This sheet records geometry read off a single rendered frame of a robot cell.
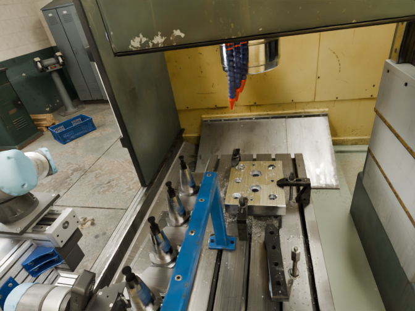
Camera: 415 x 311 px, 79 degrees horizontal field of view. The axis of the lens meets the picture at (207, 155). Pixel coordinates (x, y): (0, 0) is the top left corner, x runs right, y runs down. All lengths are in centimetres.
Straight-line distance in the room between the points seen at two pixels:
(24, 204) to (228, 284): 86
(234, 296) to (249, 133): 121
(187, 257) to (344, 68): 156
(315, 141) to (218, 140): 65
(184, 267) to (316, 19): 49
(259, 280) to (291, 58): 134
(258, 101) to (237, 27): 148
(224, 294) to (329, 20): 76
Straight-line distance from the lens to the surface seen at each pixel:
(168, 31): 43
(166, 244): 57
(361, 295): 127
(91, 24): 124
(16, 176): 77
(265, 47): 67
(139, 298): 51
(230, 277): 92
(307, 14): 41
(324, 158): 175
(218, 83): 185
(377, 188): 115
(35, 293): 73
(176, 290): 54
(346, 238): 142
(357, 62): 188
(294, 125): 188
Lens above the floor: 169
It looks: 32 degrees down
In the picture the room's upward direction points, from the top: 10 degrees counter-clockwise
